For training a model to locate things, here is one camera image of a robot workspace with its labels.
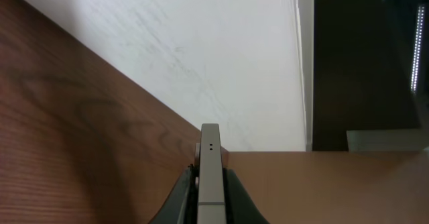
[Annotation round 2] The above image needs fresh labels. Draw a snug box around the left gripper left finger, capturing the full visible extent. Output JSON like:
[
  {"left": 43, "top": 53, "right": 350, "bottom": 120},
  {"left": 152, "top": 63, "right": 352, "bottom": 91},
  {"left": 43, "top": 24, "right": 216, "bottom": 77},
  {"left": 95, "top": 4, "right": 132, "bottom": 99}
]
[{"left": 149, "top": 165, "right": 198, "bottom": 224}]

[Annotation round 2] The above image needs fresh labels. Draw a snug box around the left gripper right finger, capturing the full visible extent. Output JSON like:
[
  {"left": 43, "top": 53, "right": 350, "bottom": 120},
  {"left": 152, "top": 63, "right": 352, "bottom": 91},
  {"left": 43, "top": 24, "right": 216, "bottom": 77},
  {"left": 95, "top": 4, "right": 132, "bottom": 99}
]
[{"left": 223, "top": 168, "right": 269, "bottom": 224}]

